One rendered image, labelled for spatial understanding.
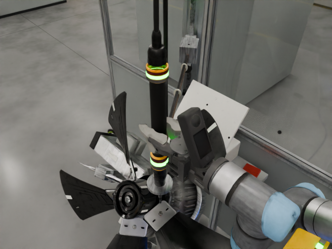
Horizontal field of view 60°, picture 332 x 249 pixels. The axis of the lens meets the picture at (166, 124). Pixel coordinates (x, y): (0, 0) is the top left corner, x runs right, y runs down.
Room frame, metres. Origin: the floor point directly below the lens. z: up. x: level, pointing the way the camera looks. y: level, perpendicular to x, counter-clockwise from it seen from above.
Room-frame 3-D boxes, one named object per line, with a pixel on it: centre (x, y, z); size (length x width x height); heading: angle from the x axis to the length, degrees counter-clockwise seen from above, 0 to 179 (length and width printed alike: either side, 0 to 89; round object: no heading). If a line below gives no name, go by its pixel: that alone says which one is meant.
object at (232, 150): (1.03, -0.26, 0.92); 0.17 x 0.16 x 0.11; 135
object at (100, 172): (0.74, 0.25, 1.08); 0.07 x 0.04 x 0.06; 55
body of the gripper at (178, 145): (0.41, -0.06, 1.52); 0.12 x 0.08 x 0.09; 45
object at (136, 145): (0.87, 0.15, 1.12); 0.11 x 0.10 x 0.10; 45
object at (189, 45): (1.10, -0.10, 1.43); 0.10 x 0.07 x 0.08; 170
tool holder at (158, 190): (0.49, 0.02, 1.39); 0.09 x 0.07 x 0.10; 170
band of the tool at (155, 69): (0.48, 0.02, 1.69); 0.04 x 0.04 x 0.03
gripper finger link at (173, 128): (0.50, -0.01, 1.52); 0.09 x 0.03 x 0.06; 35
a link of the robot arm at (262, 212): (0.29, -0.17, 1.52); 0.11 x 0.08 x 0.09; 45
